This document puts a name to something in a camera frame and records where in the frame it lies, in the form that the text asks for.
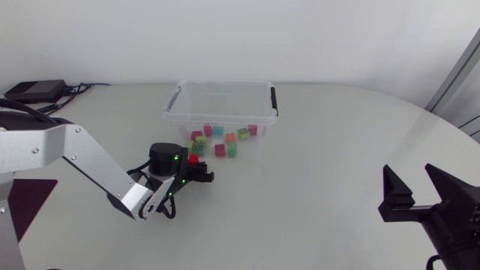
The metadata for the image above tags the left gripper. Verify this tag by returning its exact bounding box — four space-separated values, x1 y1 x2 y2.
163 147 215 211

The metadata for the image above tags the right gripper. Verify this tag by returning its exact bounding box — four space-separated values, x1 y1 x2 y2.
377 163 480 270

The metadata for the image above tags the clear plastic container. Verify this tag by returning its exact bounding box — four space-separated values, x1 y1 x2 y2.
162 79 280 163

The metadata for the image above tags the dark mat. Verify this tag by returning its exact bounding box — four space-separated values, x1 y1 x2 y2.
7 178 59 243

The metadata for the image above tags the black power brick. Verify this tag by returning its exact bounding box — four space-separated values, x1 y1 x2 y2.
4 79 68 104

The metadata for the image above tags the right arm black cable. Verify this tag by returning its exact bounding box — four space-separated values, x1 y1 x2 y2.
425 254 443 270

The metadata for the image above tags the blue cable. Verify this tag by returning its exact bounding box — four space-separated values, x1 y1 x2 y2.
65 82 112 95

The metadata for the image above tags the black power cable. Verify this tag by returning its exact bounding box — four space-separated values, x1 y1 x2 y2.
36 83 93 115

